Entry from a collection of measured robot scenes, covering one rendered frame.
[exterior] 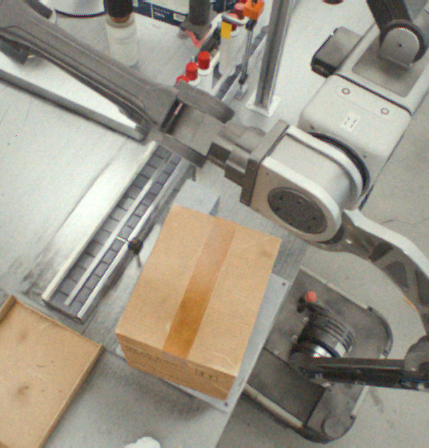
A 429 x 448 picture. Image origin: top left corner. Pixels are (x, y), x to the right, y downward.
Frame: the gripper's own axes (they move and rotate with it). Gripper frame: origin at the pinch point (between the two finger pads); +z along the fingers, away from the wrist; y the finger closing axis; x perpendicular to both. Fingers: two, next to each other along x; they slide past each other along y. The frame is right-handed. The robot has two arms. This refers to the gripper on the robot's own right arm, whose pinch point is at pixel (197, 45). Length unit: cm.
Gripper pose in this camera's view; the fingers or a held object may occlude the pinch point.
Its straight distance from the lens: 154.6
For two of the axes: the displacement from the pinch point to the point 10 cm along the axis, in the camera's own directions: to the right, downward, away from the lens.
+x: 8.9, 4.3, -1.7
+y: -4.6, 7.7, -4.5
